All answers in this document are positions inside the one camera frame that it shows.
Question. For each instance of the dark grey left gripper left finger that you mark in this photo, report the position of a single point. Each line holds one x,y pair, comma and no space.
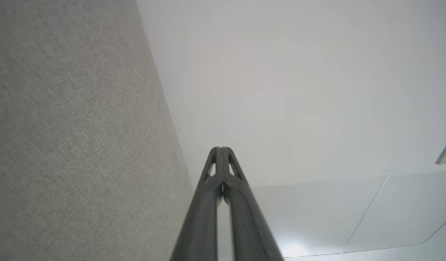
199,224

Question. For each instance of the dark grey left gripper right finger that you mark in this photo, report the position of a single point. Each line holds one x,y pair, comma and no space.
250,228

